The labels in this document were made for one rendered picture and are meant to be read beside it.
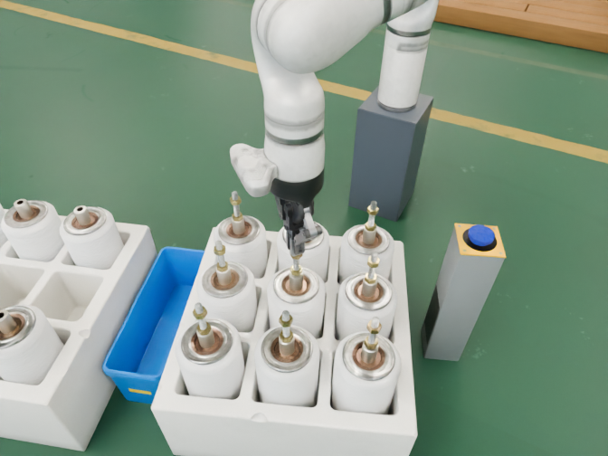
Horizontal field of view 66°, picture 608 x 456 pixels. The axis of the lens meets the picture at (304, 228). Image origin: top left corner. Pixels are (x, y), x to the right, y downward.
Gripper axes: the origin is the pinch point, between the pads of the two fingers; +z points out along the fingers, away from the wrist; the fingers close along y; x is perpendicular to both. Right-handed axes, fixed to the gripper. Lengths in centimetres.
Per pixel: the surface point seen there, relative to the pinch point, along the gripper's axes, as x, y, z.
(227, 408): 16.1, -12.0, 17.4
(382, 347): -6.8, -15.8, 10.0
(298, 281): 0.1, -1.1, 8.1
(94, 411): 37.4, 4.0, 31.7
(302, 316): 0.9, -4.7, 12.3
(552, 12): -176, 113, 28
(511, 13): -158, 120, 28
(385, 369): -5.6, -19.0, 10.0
